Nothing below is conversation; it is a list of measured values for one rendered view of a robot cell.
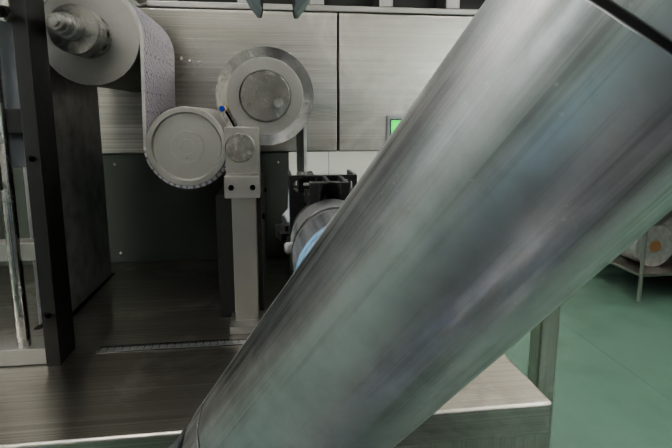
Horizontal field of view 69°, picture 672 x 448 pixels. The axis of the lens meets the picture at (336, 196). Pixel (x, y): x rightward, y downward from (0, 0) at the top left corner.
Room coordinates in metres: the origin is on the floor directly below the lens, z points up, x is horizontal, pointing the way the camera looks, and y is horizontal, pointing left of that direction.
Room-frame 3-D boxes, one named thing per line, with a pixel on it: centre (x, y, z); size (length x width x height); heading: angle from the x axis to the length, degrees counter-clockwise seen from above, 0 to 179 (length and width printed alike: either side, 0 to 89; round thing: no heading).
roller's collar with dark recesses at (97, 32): (0.71, 0.35, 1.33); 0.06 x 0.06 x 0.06; 7
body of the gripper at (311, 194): (0.50, 0.01, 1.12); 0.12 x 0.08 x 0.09; 7
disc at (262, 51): (0.77, 0.11, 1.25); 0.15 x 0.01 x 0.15; 97
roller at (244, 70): (0.88, 0.12, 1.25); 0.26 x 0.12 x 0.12; 7
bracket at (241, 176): (0.72, 0.14, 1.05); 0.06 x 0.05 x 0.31; 7
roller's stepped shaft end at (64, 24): (0.65, 0.34, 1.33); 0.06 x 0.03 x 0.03; 7
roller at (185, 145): (0.87, 0.24, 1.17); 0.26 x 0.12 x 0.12; 7
